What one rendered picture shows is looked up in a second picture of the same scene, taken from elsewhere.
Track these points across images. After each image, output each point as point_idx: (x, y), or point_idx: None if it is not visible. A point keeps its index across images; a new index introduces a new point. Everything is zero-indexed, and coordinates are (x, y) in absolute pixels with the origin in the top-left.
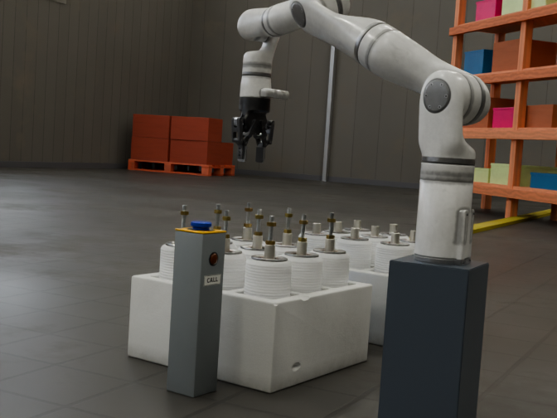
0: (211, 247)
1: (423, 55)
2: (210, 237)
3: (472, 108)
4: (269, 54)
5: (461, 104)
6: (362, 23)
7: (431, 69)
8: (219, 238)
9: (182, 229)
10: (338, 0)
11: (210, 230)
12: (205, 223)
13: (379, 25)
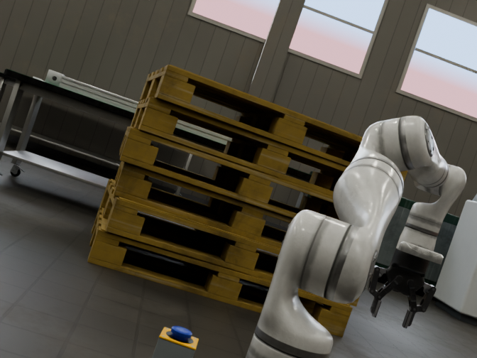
0: (168, 356)
1: (364, 200)
2: (170, 346)
3: (313, 271)
4: (433, 209)
5: (284, 256)
6: (358, 156)
7: (358, 218)
8: (182, 351)
9: (164, 329)
10: (402, 137)
11: (177, 340)
12: (177, 331)
13: (364, 159)
